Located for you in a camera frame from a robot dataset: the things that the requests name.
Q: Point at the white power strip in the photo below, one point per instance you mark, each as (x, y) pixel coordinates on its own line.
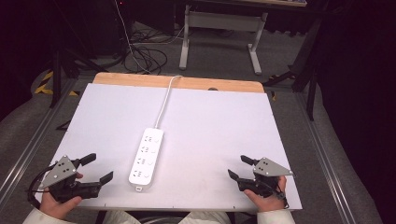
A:
(146, 158)

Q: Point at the yellow black floor tape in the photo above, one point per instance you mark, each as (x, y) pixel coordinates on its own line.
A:
(46, 82)

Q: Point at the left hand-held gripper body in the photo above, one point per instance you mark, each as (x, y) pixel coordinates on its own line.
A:
(63, 169)

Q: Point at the person's left hand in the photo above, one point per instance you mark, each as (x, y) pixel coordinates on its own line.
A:
(56, 209)

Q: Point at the black tripod stand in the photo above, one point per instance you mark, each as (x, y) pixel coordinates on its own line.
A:
(56, 74)

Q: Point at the person's right hand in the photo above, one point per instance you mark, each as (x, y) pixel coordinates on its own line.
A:
(270, 202)

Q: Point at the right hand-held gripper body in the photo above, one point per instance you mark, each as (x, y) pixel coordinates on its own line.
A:
(270, 168)

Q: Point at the white metal table frame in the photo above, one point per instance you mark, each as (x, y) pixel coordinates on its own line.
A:
(224, 21)

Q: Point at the aluminium floor rail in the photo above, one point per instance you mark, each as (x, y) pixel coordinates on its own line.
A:
(323, 161)
(34, 141)

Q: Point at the black metal stand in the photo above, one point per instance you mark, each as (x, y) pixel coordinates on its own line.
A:
(311, 81)

